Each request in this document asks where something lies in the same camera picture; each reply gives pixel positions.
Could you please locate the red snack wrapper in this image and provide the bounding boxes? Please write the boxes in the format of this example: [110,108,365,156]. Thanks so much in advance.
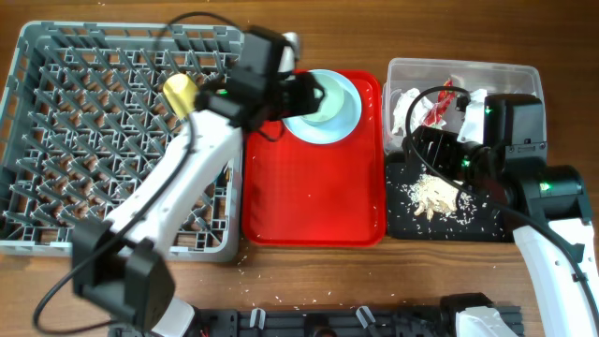
[422,90,456,128]

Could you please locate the rice and food scraps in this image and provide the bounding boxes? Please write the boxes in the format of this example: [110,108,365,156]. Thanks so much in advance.
[389,173,477,226]

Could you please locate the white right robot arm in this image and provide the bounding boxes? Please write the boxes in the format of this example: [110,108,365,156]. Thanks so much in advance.
[403,86,598,336]

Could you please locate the grey dishwasher rack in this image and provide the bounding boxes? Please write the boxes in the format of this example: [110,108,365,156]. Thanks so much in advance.
[1,21,243,256]

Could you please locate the black tray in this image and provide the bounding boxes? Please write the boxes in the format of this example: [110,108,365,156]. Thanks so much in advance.
[385,153,513,242]

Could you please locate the red serving tray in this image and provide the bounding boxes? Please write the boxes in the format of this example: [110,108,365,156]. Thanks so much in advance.
[241,70,387,247]

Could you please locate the yellow plastic cup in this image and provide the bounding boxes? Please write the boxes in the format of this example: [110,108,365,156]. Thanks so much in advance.
[163,73,198,120]

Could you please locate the white napkin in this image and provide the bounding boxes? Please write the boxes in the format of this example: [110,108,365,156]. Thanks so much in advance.
[392,88,433,135]

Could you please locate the light blue plate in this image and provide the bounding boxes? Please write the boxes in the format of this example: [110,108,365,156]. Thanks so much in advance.
[284,69,362,145]

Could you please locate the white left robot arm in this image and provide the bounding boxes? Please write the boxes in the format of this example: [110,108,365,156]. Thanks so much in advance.
[72,26,324,336]

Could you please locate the clear plastic bin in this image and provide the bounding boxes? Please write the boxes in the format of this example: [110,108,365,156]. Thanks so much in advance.
[382,58,544,154]

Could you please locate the green plastic bowl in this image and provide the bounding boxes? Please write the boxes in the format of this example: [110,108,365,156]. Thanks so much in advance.
[301,71,344,125]

